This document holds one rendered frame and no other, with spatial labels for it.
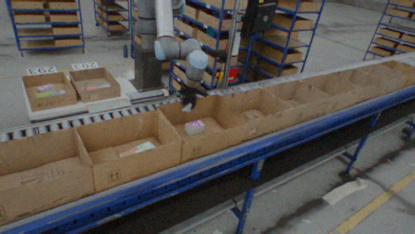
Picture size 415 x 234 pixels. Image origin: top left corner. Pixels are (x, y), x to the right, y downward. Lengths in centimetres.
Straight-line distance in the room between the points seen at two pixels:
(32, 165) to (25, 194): 31
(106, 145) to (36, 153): 30
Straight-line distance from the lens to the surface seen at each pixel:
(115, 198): 119
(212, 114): 168
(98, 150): 146
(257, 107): 194
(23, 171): 144
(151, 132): 152
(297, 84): 218
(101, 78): 253
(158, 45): 138
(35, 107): 212
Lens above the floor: 178
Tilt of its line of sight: 31 degrees down
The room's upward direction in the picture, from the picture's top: 8 degrees clockwise
